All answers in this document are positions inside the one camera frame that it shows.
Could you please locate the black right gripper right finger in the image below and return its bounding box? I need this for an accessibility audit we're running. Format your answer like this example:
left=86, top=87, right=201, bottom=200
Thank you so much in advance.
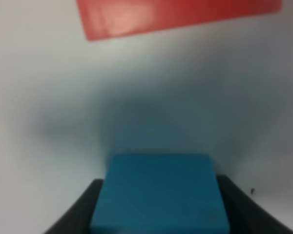
left=217, top=175, right=293, bottom=234

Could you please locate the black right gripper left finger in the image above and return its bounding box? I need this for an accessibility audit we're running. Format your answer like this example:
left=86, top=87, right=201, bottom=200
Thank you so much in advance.
left=46, top=179, right=104, bottom=234

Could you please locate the loose red cube block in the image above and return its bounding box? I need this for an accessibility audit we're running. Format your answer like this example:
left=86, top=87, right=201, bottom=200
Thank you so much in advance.
left=77, top=0, right=282, bottom=41

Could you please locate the blue cube block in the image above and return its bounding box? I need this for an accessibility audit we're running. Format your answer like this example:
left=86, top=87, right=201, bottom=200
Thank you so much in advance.
left=90, top=154, right=230, bottom=234

